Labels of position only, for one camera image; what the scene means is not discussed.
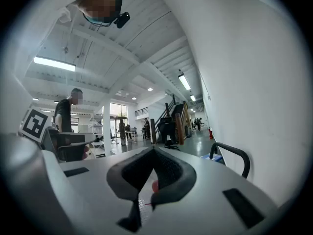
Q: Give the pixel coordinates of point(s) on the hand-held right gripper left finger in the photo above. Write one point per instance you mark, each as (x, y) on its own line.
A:
(127, 177)

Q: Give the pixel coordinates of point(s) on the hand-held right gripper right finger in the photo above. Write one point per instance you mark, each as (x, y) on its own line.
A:
(176, 177)

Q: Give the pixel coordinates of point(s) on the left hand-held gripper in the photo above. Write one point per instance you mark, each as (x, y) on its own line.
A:
(34, 125)

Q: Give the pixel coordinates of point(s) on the grey platform trolley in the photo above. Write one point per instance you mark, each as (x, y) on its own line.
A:
(240, 153)

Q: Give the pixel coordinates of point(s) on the person's left hand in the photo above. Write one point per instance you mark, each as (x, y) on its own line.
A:
(86, 153)

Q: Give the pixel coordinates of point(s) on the large blue cardboard box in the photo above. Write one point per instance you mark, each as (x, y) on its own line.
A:
(215, 157)

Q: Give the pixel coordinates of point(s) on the black office chair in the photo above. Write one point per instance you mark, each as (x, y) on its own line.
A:
(168, 131)

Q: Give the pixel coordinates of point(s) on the white pillar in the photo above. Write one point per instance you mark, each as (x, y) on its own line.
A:
(106, 128)

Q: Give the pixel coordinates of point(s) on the white shelving rack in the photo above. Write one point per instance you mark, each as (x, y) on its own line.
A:
(96, 131)

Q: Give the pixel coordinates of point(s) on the red fire extinguisher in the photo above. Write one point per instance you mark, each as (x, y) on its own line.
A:
(210, 133)

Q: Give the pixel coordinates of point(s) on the wooden staircase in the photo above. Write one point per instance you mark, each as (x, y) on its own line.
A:
(182, 121)

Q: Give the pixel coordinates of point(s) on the glass entrance door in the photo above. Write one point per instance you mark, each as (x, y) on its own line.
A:
(118, 116)

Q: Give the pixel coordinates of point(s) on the long ceiling light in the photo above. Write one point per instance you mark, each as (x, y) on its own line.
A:
(54, 63)
(193, 98)
(184, 81)

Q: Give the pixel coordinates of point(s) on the person's head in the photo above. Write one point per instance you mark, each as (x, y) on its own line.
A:
(100, 1)

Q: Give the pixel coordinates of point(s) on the black head camera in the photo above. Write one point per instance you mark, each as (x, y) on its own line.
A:
(123, 19)

